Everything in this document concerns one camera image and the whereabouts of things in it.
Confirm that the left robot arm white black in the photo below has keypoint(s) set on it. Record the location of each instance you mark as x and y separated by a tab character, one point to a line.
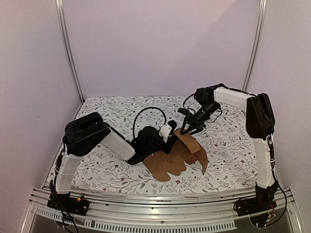
84	134

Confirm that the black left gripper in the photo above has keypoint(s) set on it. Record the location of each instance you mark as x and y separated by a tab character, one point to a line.
171	141

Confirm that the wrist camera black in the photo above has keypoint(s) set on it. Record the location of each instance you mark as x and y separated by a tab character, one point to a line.
167	129
186	111

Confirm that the right aluminium frame post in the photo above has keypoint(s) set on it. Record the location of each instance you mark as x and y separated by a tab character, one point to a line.
255	45

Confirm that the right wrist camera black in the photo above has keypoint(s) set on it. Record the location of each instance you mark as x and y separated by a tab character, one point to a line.
186	111

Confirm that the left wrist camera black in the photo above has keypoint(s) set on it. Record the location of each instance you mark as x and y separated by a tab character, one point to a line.
167	129

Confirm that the brown cardboard box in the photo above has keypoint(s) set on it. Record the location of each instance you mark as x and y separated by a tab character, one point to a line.
186	151

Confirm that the aluminium frame post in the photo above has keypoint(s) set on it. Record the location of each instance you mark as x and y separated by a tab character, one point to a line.
255	45
68	51

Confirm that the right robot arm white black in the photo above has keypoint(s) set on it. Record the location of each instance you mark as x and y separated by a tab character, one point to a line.
260	122

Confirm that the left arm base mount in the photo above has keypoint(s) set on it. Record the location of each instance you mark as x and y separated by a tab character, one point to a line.
64	202

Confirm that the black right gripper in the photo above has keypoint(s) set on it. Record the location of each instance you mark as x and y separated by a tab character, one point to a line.
193	122

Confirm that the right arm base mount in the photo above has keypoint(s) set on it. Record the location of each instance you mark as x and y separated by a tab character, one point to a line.
264	200

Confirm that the left aluminium frame post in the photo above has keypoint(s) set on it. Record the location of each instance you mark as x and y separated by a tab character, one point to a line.
68	51

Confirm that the floral patterned table mat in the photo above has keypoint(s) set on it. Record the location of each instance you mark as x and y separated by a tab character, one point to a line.
232	160

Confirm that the front aluminium rail base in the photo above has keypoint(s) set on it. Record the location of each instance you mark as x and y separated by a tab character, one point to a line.
195	213

